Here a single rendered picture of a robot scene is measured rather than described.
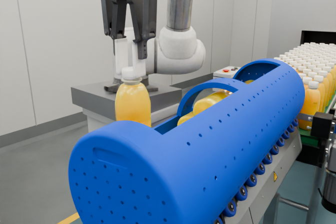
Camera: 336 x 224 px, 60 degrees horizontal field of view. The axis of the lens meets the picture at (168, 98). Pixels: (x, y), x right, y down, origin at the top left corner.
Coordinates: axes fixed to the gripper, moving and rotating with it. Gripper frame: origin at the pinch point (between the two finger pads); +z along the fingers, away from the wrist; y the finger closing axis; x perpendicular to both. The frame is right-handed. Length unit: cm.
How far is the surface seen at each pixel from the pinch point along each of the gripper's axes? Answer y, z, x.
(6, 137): -258, 125, 87
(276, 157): 18, 41, 54
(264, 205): 20, 48, 36
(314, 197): 26, 94, 118
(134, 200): 10.3, 20.9, -11.6
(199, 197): 19.6, 19.9, -6.0
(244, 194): 17.6, 37.7, 22.8
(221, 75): -23, 26, 93
